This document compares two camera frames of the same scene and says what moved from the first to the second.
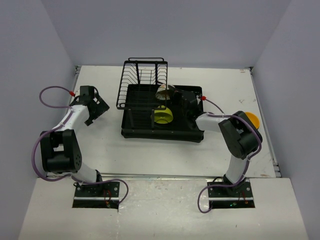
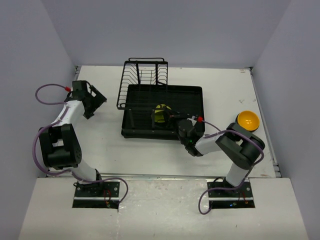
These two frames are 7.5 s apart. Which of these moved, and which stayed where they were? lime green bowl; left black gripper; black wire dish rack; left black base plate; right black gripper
Moved: left black gripper; right black gripper
Stayed: black wire dish rack; left black base plate; lime green bowl
